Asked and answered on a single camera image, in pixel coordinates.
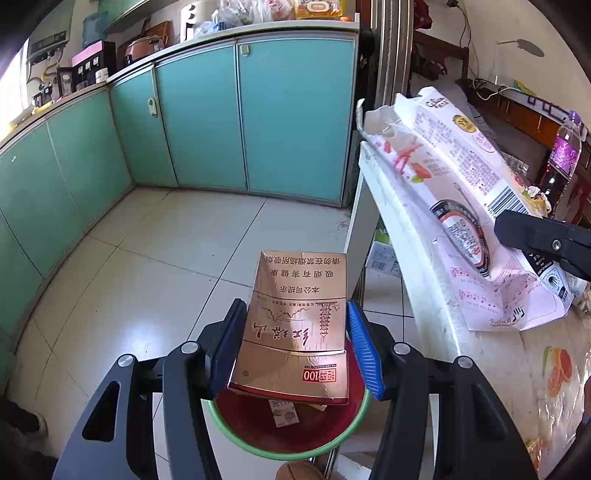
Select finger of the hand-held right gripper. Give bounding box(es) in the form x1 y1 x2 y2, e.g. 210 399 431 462
494 210 591 278

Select fruit printed tablecloth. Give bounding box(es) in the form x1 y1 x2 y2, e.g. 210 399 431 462
360 138 591 476

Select teal kitchen cabinets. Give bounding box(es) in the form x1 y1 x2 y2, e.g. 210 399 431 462
0 34 361 384

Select brown rice cooker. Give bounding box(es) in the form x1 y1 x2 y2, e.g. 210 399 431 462
124 34 164 63

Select dark wooden chair back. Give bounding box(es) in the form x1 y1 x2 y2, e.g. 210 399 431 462
413 32 469 84

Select pink black box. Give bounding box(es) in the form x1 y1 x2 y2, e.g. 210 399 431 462
71 41 117 88

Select white paper scrap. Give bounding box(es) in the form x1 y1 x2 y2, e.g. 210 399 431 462
269 399 298 428

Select yellow packet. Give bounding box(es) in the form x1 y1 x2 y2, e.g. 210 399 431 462
294 0 346 20

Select printed cardboard box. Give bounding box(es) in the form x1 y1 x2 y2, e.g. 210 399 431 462
365 240 402 278

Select brown round object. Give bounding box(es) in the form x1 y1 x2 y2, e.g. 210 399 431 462
276 462 326 480

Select person's dark shoe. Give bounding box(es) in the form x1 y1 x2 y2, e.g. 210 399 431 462
0 398 49 444

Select copper cigarette carton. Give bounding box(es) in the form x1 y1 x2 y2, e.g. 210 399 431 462
227 250 352 407

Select white pink snack bag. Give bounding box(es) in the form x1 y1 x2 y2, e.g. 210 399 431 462
355 87 575 332

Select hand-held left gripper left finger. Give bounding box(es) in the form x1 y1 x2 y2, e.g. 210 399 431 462
52 298 250 480

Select clear plastic bags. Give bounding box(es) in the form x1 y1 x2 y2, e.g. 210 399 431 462
194 0 273 38

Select red basin green rim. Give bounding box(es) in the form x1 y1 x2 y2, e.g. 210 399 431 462
201 339 372 462

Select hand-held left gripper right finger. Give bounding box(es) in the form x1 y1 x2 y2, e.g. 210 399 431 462
346 300 539 480

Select purple label plastic bottle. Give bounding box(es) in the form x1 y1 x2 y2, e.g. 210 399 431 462
538 111 583 222

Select glass door metal frame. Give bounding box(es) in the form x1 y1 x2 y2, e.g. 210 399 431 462
369 0 414 112

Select dark wooden sideboard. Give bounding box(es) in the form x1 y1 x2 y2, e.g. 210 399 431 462
471 78 591 148

